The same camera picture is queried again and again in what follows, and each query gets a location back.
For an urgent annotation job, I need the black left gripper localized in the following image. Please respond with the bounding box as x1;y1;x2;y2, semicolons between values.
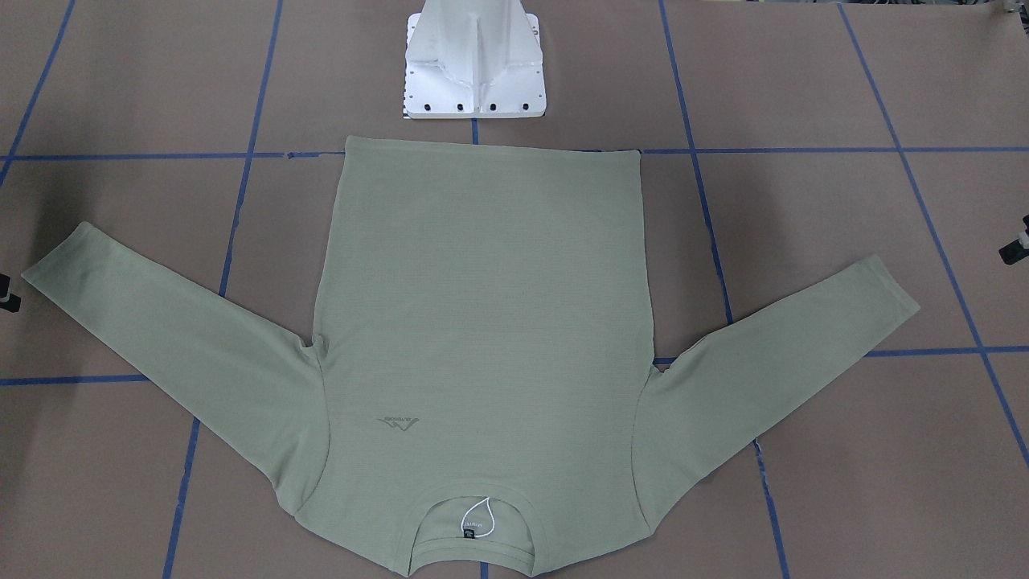
998;216;1029;266

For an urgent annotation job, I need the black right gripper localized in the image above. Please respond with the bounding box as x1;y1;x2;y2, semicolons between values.
0;274;22;313

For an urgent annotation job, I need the olive green long-sleeve shirt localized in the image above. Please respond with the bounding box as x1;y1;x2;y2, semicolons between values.
23;136;920;577

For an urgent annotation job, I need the white central pedestal column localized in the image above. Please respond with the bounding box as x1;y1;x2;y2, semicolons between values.
402;1;547;120

